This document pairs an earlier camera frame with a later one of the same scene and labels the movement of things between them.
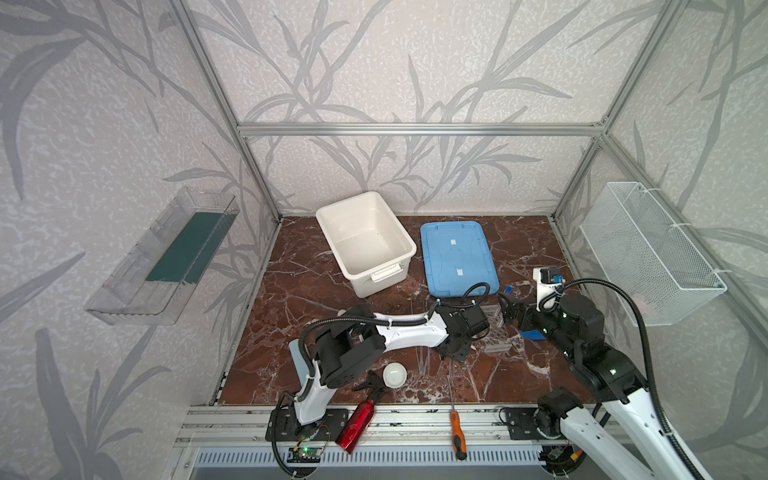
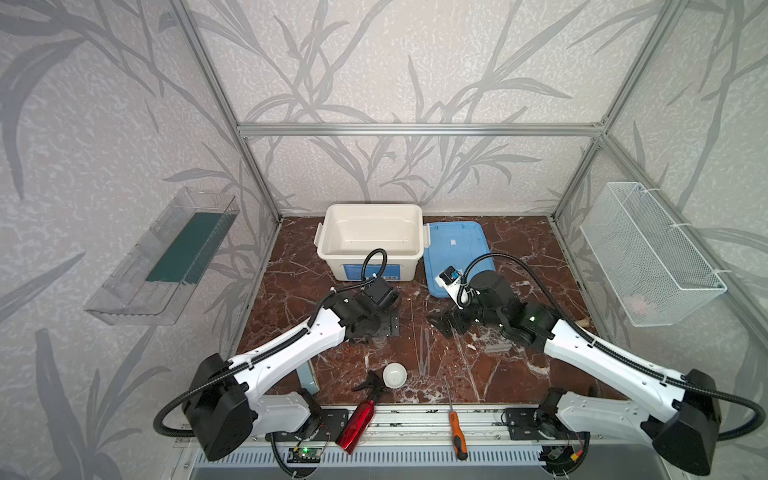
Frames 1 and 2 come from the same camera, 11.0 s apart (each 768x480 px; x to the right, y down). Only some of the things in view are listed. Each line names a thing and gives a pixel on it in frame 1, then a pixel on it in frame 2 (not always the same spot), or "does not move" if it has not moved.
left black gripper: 459,346 -> 384,327
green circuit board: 304,455 does not move
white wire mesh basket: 636,243 does not move
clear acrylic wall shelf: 156,278 does not move
